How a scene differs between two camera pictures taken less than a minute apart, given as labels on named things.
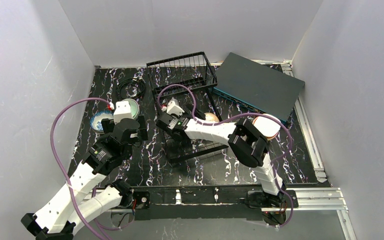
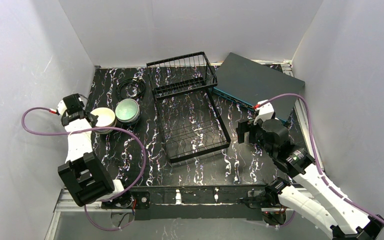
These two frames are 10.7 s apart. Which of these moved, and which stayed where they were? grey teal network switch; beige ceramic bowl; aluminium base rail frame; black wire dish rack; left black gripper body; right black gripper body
Moved: right black gripper body; beige ceramic bowl; left black gripper body
Stayed: black wire dish rack; aluminium base rail frame; grey teal network switch
